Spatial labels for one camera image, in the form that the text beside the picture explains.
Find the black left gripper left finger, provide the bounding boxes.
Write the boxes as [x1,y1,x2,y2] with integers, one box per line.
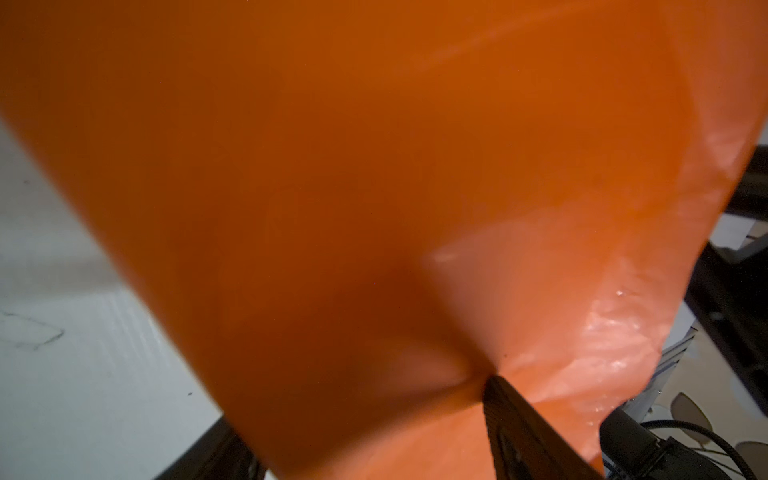
[156,417,266,480]

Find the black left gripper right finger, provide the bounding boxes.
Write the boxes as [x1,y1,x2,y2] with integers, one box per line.
[482,376,601,480]

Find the orange wrapping paper sheet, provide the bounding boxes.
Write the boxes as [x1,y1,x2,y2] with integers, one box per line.
[1,1,767,479]

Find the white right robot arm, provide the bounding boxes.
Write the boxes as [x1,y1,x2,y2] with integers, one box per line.
[684,234,767,412]

